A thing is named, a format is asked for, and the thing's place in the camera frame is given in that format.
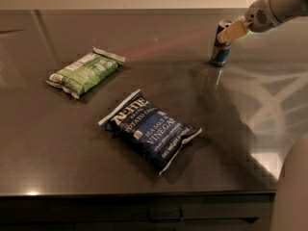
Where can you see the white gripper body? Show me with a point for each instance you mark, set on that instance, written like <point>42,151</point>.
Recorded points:
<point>259,15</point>

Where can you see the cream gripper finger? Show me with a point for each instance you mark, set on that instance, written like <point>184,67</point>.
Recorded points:
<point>237,29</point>

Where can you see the redbull can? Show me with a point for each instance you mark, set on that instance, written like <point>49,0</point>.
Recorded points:
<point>220,50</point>

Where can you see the blue Kettle chip bag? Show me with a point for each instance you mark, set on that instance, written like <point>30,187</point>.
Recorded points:
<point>148,130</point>

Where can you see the green chip bag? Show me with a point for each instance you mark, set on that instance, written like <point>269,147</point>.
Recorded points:
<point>79,77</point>

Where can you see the black drawer handle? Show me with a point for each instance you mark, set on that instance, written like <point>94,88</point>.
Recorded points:
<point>164,214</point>

